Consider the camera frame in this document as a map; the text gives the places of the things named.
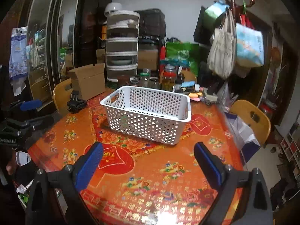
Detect right wooden chair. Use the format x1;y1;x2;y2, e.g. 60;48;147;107
230;100;271;147

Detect blue white paper bag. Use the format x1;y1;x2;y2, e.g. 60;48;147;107
225;113;260;165

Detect beige canvas tote bag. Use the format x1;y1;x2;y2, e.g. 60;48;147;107
207;9;236;80

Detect blue illustrated tote bag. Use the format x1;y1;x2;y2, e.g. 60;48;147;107
235;23;264;68

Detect white plastic drawer tower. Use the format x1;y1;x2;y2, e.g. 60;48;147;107
105;3;140;82

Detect blue cloth mask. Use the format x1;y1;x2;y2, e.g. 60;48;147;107
181;81;195;87

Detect left wooden chair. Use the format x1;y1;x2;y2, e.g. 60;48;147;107
53;79;72;116

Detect green shopping bag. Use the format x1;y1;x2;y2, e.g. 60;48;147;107
160;42;201;76

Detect green lid glass jar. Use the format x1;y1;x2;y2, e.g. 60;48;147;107
139;72;150;88

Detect person's left hand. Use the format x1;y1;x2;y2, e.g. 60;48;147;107
6;149;17;175

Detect red lid pickle jar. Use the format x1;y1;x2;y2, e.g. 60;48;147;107
162;64;177;92

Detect brown cardboard box behind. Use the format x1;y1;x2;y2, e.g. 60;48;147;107
138;49;159;71

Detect wooden chair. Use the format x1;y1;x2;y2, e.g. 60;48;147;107
230;100;271;147
53;79;72;116

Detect white perforated plastic basket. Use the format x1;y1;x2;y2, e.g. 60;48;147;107
100;85;192;145

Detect blue white hanging packet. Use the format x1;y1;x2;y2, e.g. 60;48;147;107
9;26;28;96

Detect open cardboard box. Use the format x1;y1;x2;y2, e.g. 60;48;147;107
69;64;106;101

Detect black garbage bag bundle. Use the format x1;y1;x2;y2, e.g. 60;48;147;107
136;9;166;39

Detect black lid empty jar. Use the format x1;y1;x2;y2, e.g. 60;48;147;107
149;77;160;89

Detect dark mirrored wardrobe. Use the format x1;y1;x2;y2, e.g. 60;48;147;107
19;0;112;111

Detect black clamp mount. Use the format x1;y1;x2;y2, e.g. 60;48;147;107
67;90;87;114

